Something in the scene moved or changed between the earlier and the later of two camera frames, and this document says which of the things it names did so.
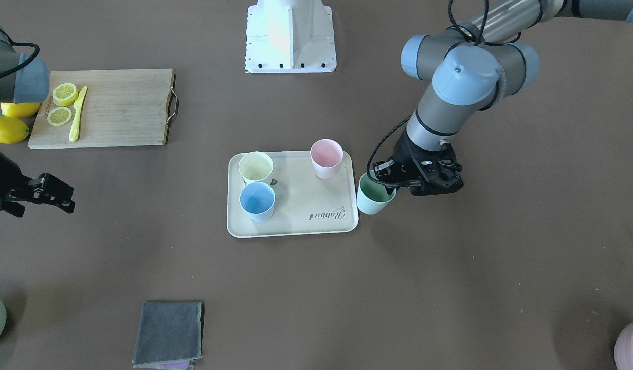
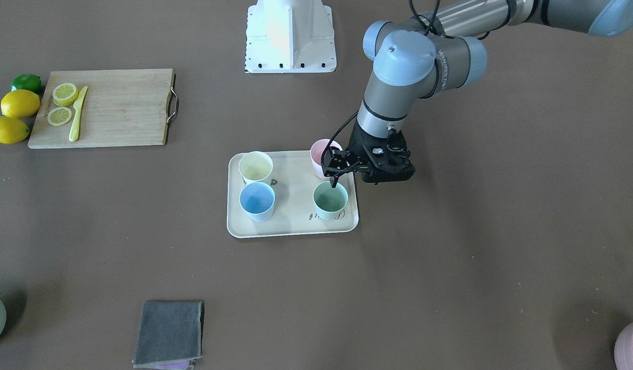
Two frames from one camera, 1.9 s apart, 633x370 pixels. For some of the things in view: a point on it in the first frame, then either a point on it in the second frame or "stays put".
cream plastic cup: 255,166 stays put
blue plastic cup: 257,199 stays put
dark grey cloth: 168,333 stays put
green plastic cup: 373,198 to 329,202
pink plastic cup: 327,155 stays put
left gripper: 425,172 to 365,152
